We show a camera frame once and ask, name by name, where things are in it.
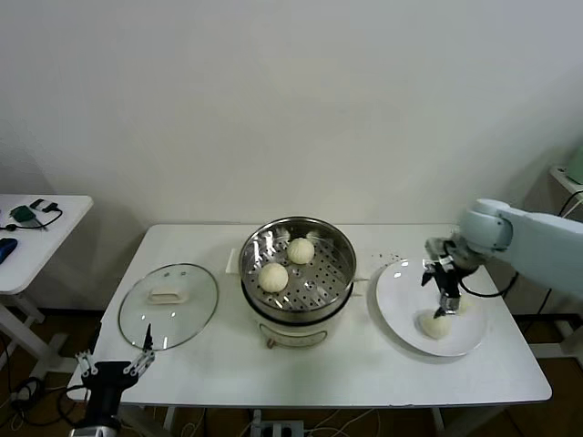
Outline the stainless steel steamer basket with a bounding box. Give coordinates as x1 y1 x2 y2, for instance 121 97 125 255
226 217 370 322

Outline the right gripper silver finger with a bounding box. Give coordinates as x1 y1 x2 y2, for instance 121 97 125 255
420 259 441 287
433 294 462 320

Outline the white round plate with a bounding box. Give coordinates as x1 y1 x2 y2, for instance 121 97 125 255
374 258 488 358

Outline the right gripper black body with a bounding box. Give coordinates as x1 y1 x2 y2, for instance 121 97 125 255
429 259 463 300

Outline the green electronic device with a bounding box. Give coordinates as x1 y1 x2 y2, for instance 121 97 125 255
9 205 36 224

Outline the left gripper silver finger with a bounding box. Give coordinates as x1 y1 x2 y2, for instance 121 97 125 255
74 350 99 377
128 322 158 380

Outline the white side table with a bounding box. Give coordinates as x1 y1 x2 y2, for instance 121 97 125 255
0 194 95 379

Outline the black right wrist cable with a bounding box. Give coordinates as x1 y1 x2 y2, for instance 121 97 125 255
457 272 519 298

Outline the black cable with connector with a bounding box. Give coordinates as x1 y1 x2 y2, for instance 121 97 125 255
0 201 63 232

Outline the grey power strip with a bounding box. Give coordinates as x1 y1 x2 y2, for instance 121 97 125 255
248 418 305 437

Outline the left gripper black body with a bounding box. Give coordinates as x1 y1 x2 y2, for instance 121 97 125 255
83 361 138 428

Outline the white plug black floor cable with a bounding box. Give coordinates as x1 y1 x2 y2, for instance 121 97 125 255
0 375 77 429

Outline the glass lid cream handle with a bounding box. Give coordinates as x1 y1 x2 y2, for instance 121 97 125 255
118 262 220 351

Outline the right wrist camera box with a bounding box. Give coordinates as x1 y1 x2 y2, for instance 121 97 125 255
425 236 455 261

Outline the black power adapter with cable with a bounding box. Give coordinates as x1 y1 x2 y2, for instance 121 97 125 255
537 188 583 316

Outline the blue object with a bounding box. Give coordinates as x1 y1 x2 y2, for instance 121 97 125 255
0 237 19 264

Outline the pale green appliance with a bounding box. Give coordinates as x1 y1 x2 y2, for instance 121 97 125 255
566 140 583 184

